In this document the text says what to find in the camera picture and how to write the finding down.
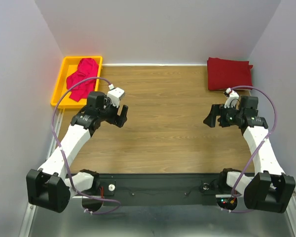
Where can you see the pink red t shirt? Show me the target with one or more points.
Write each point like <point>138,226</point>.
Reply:
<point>86,68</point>

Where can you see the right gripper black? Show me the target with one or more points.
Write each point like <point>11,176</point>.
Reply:
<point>216,109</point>

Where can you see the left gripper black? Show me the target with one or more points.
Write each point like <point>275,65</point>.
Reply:
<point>116,119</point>

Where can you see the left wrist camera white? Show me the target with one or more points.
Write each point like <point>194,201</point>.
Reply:
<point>115,94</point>

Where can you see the aluminium rail frame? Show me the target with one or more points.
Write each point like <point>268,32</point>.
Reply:
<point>42,184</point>

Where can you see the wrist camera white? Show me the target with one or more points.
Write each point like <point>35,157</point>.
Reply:
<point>115,94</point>
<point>232,98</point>

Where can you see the yellow plastic tray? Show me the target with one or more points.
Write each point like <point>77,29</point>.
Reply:
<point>68,67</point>

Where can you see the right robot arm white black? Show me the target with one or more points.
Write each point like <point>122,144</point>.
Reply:
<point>270,189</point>

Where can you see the folded dark red shirt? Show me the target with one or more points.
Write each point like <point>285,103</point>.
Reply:
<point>223,73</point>

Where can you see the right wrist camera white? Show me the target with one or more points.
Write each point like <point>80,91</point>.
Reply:
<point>232,98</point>

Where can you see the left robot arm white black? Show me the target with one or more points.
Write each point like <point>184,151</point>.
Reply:
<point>81,129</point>

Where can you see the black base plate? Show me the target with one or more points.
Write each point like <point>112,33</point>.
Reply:
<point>160,190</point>

